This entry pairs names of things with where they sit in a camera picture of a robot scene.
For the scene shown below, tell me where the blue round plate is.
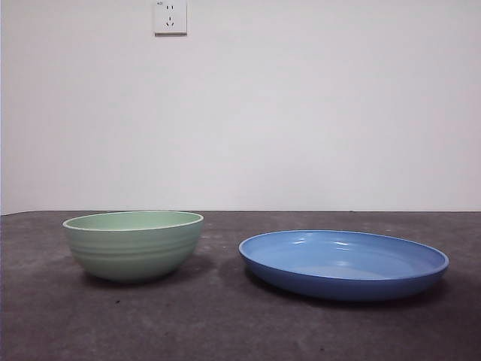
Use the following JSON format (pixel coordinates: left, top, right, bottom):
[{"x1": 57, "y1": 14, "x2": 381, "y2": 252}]
[{"x1": 237, "y1": 229, "x2": 450, "y2": 301}]

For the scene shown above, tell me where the white wall socket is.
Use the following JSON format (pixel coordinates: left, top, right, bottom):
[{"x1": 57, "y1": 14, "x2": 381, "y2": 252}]
[{"x1": 153, "y1": 0, "x2": 189, "y2": 38}]

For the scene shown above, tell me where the green ribbed bowl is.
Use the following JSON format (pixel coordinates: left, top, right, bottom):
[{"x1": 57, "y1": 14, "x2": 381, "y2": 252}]
[{"x1": 62, "y1": 211, "x2": 206, "y2": 282}]

